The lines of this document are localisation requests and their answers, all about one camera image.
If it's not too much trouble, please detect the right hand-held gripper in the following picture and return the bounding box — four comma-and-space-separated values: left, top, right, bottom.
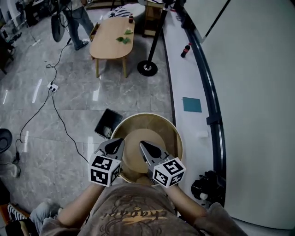
139, 140, 187, 189

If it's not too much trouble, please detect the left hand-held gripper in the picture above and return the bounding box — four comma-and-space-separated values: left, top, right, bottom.
88, 138, 126, 188

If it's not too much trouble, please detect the pale trash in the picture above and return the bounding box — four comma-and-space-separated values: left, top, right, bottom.
102, 125, 113, 138

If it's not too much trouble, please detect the black trash bin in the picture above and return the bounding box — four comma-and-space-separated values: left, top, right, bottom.
94, 108, 124, 140

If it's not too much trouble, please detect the person's left forearm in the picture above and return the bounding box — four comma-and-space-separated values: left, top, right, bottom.
57, 183, 105, 228

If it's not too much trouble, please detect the person's right forearm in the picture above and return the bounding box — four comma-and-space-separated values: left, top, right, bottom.
161, 183, 208, 226

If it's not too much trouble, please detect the round wooden side table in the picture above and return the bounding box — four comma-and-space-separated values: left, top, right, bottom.
111, 112, 184, 185

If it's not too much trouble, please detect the person's brown printed t-shirt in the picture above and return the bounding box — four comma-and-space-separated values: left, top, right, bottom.
40, 183, 248, 236

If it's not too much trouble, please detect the teal square mat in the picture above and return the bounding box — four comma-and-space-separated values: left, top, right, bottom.
182, 96, 203, 113

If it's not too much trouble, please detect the black pole stand round base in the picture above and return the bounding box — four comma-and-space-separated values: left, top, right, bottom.
137, 0, 169, 77

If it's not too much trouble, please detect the person's jeans leg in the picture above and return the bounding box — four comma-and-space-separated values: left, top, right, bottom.
29, 201, 63, 234

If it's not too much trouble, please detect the black power adapter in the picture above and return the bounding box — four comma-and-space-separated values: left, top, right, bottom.
13, 149, 22, 165

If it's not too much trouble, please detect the black round stool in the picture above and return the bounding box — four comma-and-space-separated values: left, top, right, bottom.
0, 128, 13, 154

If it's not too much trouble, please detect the oval wooden coffee table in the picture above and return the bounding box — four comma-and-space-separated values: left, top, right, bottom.
89, 16, 136, 79

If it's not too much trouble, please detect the striped fabric item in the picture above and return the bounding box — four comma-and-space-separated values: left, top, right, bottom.
6, 203, 30, 222

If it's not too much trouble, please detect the wooden shelf unit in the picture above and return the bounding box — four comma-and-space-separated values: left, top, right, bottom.
142, 0, 165, 38

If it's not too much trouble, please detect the white round pouf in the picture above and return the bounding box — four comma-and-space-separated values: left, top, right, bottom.
102, 3, 146, 35

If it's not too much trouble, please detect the striped cushion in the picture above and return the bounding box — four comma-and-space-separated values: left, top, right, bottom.
110, 6, 132, 18

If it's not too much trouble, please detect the black slanted rod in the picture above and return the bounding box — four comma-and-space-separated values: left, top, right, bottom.
201, 0, 231, 41

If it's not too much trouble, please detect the black power cable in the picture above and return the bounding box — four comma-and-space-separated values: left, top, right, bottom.
12, 38, 90, 165

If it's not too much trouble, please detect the black camera device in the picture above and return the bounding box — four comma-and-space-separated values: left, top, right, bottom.
190, 170, 226, 205

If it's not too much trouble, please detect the black curved window rail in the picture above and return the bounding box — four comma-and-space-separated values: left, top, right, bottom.
177, 4, 228, 206

